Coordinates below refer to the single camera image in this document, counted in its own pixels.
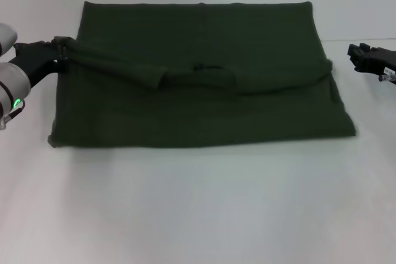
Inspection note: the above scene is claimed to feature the dark green FREE t-shirt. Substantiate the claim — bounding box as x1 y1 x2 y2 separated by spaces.
46 0 359 149

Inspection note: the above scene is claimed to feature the left arm connector cable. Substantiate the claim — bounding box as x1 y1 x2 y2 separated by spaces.
0 104 26 131

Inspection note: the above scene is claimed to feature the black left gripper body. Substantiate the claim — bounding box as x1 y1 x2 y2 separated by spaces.
8 40 68 89

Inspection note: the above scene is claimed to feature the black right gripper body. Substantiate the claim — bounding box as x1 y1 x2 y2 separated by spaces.
358 47 396 85

